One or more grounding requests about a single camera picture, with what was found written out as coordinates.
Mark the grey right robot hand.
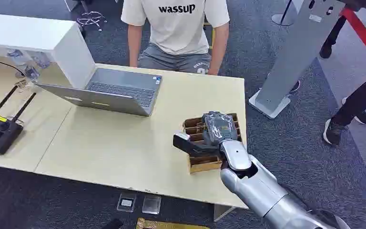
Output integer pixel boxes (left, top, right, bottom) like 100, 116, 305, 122
201, 111, 239, 147

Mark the wooden card box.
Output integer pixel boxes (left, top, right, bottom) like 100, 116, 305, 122
183, 113, 243, 175

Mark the table leg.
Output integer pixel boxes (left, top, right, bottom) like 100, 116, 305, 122
213, 204, 236, 222

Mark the yellow chair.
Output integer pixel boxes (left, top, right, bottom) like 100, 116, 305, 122
203, 21, 217, 50

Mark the grey metal stand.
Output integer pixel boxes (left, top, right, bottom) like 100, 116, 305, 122
248, 0, 346, 120

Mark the grey open laptop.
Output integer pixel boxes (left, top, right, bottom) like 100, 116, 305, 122
35, 67, 163, 117

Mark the seated person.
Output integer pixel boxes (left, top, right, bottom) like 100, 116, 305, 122
120, 0, 231, 76

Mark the golden sheet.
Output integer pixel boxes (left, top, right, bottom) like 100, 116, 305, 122
135, 218, 210, 229

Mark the round stand base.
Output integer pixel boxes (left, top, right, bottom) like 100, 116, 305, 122
271, 0, 298, 27

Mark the standing person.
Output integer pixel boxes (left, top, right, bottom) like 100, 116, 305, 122
322, 67, 366, 147

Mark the person with black trousers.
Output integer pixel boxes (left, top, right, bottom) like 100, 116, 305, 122
319, 15, 348, 60

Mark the chrome chair base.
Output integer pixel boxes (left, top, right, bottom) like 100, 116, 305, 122
76, 10, 108, 32

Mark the red bar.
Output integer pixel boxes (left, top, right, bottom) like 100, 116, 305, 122
340, 7, 366, 71

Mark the white box shelf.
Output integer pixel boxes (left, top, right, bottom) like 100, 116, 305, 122
0, 12, 96, 90

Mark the clear plastic holder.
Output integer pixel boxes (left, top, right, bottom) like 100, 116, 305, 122
6, 48, 51, 93

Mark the black cable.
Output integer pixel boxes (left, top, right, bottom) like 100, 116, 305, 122
0, 52, 26, 77

